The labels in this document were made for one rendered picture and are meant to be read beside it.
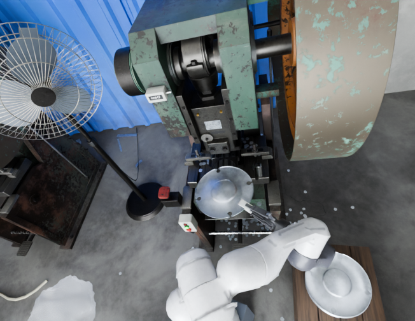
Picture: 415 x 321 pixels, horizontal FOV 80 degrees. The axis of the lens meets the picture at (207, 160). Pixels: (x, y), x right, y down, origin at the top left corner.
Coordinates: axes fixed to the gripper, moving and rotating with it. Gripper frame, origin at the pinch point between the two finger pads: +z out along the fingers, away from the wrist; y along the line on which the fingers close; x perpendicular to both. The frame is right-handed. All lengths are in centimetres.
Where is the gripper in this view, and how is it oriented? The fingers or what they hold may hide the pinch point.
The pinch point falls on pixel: (246, 206)
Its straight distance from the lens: 113.8
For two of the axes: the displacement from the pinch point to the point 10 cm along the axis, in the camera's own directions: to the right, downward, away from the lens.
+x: -6.6, 6.8, -3.2
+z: -7.0, -3.8, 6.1
